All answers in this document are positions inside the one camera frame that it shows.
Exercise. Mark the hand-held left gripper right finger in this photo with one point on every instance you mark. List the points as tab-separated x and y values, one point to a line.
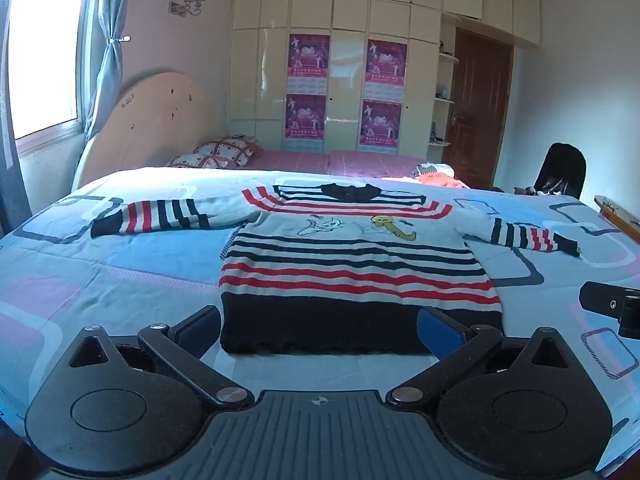
440	327

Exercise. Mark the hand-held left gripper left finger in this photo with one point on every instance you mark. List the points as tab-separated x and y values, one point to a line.
200	327

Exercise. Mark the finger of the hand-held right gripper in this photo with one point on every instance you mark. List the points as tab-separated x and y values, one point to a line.
602	300

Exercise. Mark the striped knit sweater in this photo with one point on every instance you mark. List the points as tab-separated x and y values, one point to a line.
350	260

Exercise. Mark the orange and white clothes pile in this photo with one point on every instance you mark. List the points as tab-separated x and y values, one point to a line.
435	172

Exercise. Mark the wooden board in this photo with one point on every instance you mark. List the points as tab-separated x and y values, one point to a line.
620	215

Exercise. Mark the blue patterned blanket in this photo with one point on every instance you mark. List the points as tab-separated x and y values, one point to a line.
125	280

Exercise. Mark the black chair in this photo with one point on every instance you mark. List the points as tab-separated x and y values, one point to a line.
560	170

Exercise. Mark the patterned red white pillow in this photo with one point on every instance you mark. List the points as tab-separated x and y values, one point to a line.
200	161
227	150

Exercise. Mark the beige rounded headboard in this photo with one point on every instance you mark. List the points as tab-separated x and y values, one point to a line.
160	120

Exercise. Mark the brown wooden door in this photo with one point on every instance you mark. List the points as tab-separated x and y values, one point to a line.
477	110

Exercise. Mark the cream corner shelf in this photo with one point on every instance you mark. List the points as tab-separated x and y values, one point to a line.
442	100

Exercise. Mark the blue curtain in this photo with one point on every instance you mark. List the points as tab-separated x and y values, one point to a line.
112	75

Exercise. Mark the curtain tieback hook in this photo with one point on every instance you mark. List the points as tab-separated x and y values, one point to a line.
120	39

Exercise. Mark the window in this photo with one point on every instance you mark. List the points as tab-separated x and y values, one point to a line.
45	45

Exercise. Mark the cream wardrobe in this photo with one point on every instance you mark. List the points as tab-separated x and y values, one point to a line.
345	5

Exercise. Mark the purple wall poster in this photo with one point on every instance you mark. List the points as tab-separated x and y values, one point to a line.
386	62
309	57
305	120
380	127

